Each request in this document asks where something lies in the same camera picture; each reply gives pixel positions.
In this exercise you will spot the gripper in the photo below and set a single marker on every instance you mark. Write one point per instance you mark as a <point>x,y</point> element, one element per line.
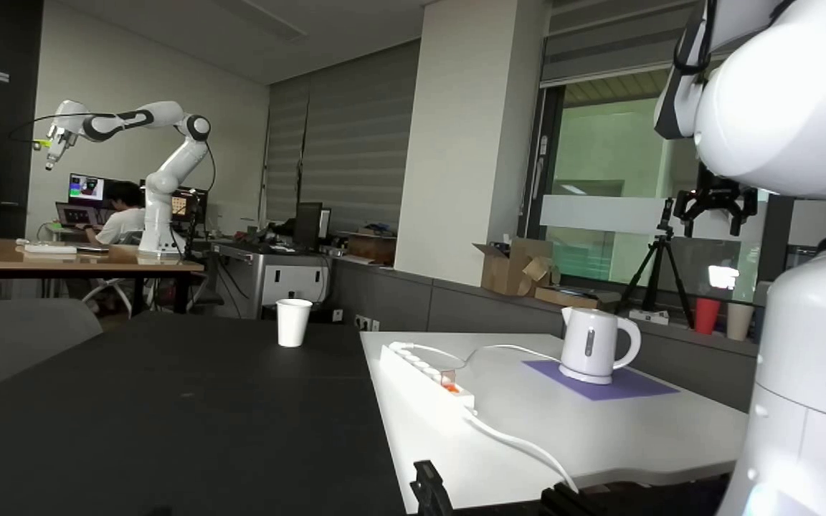
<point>715,188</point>

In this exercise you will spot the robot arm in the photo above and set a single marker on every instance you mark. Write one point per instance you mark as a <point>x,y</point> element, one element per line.
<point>793,107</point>

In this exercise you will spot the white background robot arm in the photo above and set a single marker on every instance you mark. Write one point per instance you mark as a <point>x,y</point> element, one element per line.
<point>165,172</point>

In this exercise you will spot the red cup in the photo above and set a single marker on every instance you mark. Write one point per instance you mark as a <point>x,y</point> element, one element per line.
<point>706,317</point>

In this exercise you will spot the window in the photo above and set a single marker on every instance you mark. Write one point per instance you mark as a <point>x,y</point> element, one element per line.
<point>614,158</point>

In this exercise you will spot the beige cup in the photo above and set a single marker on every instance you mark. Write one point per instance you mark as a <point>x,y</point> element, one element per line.
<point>739,322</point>

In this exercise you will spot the small white box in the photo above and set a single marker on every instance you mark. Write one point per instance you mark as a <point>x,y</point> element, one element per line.
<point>648,316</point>

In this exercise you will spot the white electric kettle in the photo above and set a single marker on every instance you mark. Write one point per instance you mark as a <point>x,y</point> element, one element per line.
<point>592,344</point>

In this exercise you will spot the purple mat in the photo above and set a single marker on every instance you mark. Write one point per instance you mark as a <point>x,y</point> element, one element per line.
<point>635,387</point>

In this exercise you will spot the stack of cardboard boxes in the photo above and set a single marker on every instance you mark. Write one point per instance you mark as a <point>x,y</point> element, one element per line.
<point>517,269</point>

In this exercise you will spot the white power strip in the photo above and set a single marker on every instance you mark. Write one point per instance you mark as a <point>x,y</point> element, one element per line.
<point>420,369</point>

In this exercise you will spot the brown cardboard box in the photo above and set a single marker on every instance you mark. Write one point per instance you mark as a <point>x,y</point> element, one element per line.
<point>371,249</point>

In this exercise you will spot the grey window blinds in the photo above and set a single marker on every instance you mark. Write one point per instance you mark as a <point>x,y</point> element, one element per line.
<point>355,136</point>

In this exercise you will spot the black clamp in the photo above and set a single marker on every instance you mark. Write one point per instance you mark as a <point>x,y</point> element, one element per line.
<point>431,491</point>

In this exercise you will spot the black monitor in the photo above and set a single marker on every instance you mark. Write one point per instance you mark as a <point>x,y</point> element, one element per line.
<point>307,223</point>

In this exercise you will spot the white paper cup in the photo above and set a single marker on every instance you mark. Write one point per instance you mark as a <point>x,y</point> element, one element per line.
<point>293,322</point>

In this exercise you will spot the grey cabinet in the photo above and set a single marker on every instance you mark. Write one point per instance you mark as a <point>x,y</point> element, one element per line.
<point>269,276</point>

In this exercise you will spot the person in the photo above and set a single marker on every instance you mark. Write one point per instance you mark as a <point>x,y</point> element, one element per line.
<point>122,215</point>

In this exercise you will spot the row of monitors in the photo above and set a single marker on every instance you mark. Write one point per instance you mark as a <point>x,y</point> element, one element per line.
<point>87,188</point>

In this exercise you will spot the wooden table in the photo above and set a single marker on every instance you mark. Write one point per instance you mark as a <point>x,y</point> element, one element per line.
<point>62,261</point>

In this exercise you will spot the white keyboard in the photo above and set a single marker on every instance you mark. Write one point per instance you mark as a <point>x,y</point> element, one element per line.
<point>51,249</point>

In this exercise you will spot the grey chair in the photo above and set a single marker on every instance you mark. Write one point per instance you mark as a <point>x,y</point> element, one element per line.
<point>11,337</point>

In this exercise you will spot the camera on tripod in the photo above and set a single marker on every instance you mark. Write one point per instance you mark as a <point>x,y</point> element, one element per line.
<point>660,251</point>

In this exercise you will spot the wall socket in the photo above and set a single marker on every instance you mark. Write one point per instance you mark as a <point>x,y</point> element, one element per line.
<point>366,323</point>

